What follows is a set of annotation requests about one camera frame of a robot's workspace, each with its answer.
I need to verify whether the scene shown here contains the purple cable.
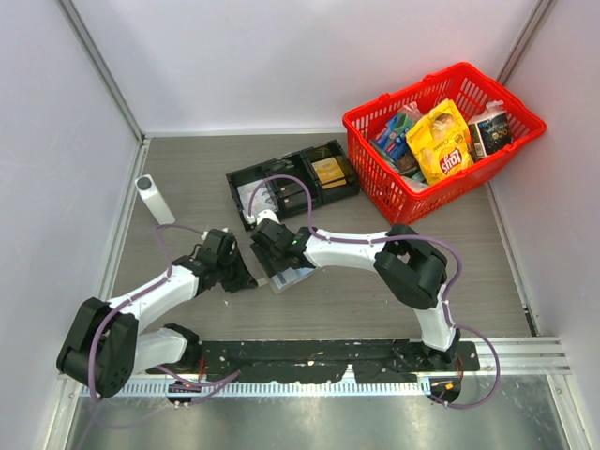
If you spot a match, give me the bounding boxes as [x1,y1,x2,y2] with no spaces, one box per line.
[88,223,243,407]
[246,174,502,413]

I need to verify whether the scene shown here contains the green sponge pack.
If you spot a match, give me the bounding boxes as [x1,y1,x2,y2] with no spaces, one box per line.
[390,112,414,139]

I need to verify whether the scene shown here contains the black coffee package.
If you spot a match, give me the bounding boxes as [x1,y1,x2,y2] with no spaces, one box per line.
[468,110,513,161]

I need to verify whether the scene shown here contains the blue toothpaste box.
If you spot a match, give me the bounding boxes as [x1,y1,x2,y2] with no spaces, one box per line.
[370,115,409,162]

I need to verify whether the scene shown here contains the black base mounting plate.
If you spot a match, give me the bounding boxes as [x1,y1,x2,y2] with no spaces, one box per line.
[166,339,480,384]

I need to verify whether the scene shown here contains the red plastic shopping basket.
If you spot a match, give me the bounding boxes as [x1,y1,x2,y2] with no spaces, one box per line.
[342,62,547,223]

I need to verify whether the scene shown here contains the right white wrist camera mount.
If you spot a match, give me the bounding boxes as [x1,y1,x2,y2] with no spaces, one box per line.
[246,209,279,226]

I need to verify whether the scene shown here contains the yellow Lays chips bag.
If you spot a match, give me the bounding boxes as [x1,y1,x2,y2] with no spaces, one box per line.
[406,98,474,186]

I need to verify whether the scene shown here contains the gold cards stack in tray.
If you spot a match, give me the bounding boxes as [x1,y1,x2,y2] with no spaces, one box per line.
[311,157,351,190]

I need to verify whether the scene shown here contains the black cards stack in tray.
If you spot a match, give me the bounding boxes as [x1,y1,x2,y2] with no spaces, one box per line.
[277,180,308,209]

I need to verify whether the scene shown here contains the white cylindrical bottle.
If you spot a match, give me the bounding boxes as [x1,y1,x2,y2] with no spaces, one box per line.
[135,174,175,225]

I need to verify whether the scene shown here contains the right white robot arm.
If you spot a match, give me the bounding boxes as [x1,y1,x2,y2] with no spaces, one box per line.
[251,218,462,370]

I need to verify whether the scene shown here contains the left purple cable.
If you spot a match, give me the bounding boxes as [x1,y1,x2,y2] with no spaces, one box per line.
[88,223,243,407]

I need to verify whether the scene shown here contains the white cards stack in tray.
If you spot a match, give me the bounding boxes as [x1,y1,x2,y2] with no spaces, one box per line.
[236,180,278,216]

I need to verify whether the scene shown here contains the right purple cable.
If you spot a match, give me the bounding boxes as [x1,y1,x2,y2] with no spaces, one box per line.
[246,174,502,413]

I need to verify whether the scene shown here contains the black three-compartment card tray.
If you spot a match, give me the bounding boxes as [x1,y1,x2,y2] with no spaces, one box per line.
[226,140,359,231]

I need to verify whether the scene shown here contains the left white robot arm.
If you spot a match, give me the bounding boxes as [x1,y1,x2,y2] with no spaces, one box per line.
[56,229,259,398]

